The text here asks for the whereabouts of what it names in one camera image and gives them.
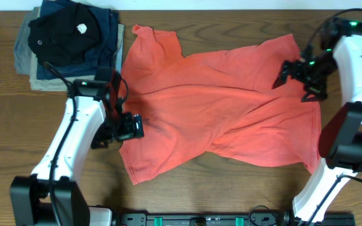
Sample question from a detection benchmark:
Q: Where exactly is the left black cable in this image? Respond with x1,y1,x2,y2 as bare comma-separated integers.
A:
42,61,78,226

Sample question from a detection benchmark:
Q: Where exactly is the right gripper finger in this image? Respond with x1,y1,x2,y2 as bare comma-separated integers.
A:
301,86,327,102
272,61,292,89

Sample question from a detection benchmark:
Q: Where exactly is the beige folded garment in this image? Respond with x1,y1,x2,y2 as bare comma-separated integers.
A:
29,24,125,92

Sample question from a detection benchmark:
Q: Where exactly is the navy folded garment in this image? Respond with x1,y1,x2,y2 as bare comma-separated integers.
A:
36,0,118,80

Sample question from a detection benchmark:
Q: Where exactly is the light blue folded garment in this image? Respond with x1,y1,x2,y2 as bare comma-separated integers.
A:
114,43,124,73

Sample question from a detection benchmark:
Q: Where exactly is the red printed t-shirt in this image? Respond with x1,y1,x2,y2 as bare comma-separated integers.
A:
120,25,321,184

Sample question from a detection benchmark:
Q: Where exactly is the black folded garment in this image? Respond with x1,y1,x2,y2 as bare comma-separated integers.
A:
28,3,100,67

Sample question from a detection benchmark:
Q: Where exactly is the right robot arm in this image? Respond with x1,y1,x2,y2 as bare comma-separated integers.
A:
274,16,362,225

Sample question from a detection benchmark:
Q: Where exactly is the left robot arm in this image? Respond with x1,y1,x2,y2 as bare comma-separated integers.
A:
9,67,144,225

